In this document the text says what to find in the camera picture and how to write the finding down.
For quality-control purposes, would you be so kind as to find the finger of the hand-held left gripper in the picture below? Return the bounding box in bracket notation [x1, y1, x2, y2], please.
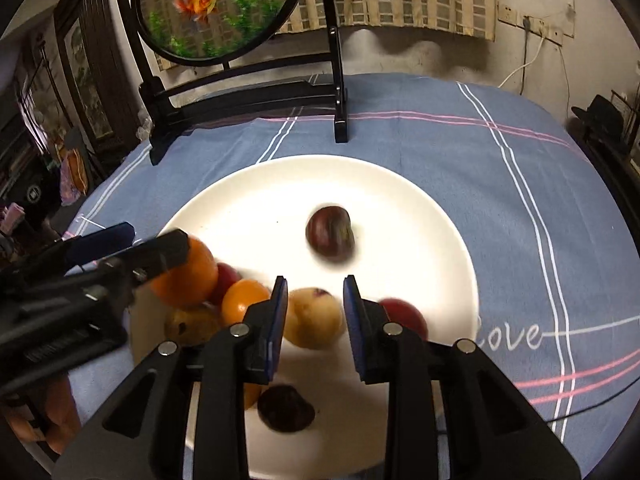
[75, 229, 191, 297]
[20, 222, 136, 273]

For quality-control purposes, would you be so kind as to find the dark purple plum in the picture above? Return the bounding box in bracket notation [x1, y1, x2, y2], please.
[305, 205, 357, 262]

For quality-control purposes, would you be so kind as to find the brown spotted potato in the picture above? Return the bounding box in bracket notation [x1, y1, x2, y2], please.
[164, 305, 226, 347]

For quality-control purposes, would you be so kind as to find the round goldfish screen black stand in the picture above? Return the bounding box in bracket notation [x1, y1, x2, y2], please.
[111, 0, 348, 166]

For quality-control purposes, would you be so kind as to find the large orange tangerine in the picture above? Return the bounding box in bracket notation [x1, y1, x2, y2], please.
[147, 236, 221, 310]

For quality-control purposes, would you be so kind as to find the white cable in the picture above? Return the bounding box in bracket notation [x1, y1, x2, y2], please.
[497, 35, 546, 93]

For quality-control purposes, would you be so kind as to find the white oval plate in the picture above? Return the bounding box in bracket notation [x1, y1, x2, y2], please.
[129, 154, 482, 480]

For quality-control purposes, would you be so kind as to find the red cherry tomato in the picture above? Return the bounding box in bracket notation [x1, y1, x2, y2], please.
[207, 261, 243, 306]

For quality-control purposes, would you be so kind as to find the large red apple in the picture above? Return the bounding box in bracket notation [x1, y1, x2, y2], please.
[377, 297, 430, 343]

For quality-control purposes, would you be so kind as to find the yellow pear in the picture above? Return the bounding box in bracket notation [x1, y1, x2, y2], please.
[282, 287, 346, 351]

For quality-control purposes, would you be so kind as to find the orange purple cloth bag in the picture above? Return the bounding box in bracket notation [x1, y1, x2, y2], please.
[60, 150, 88, 206]

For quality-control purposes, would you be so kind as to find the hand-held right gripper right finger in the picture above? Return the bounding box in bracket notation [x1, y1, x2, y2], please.
[342, 275, 581, 480]

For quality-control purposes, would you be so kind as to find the black hat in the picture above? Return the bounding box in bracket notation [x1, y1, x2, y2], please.
[571, 94, 628, 133]

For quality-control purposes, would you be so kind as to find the dark framed painting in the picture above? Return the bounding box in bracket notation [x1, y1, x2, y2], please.
[52, 0, 143, 156]

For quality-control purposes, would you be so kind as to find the person's left hand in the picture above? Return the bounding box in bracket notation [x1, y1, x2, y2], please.
[10, 375, 81, 456]

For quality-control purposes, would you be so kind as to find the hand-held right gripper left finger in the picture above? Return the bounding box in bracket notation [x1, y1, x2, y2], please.
[52, 276, 290, 480]

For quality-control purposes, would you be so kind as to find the white wall socket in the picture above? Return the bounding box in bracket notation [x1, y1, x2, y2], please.
[497, 2, 523, 26]

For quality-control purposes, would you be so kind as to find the blue striped tablecloth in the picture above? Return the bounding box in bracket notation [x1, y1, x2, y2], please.
[65, 72, 640, 480]

